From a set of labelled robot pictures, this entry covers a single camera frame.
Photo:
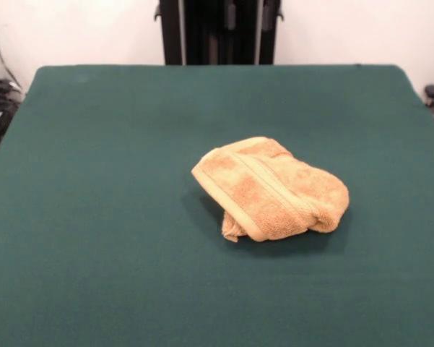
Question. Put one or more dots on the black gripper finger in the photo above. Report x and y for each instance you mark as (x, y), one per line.
(231, 14)
(266, 14)

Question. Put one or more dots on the dark green tablecloth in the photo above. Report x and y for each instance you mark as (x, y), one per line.
(94, 217)

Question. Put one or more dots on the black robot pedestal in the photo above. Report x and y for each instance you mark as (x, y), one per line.
(202, 36)

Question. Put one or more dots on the orange terry towel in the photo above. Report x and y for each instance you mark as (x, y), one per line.
(274, 195)

